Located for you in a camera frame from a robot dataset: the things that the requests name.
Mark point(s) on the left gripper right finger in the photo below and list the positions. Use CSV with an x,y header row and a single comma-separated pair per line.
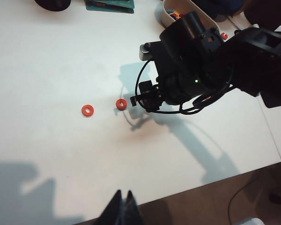
x,y
132,211

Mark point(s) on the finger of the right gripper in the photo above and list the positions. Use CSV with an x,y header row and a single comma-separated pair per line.
x,y
148,103

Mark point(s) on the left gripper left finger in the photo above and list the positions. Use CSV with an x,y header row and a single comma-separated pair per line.
x,y
114,211

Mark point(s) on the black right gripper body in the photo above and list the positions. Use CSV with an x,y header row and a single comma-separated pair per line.
x,y
168,70

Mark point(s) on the red letter o magnet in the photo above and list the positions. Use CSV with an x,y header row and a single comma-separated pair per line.
x,y
88,110
121,104

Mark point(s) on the red letter c magnet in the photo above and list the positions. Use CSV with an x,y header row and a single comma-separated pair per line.
x,y
224,35

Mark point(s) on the beige pulp bowl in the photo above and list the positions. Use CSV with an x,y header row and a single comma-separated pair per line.
x,y
165,14

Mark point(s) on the navy blue fabric bundle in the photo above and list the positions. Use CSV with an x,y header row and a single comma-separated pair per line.
x,y
215,7

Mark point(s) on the teal magnet card pack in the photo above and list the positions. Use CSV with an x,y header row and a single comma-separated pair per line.
x,y
117,2
100,9

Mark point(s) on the white plastic base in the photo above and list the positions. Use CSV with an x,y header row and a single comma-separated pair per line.
x,y
250,221

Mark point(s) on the black mesh pen holder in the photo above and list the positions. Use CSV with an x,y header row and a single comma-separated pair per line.
x,y
52,4

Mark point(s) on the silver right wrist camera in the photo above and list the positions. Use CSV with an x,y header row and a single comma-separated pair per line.
x,y
145,51

